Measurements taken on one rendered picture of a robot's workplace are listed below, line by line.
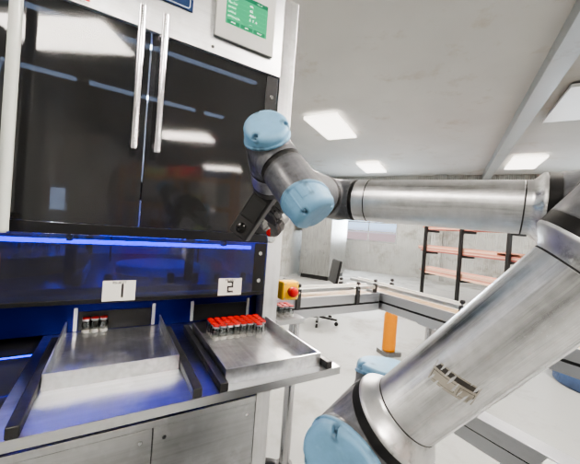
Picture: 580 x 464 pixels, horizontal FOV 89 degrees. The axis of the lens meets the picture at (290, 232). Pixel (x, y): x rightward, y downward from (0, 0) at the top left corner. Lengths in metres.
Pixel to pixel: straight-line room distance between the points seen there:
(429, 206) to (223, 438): 1.09
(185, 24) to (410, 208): 0.93
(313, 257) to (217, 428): 6.75
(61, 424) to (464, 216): 0.73
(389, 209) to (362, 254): 10.16
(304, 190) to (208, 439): 1.03
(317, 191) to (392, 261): 10.07
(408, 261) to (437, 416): 10.05
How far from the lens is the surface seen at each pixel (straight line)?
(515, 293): 0.36
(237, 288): 1.10
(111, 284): 1.02
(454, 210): 0.49
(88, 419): 0.71
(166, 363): 0.82
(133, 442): 1.22
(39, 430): 0.71
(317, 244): 7.75
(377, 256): 10.55
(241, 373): 0.76
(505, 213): 0.49
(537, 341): 0.36
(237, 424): 1.31
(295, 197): 0.44
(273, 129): 0.48
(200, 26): 1.20
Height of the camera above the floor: 1.24
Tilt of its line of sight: level
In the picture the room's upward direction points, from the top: 4 degrees clockwise
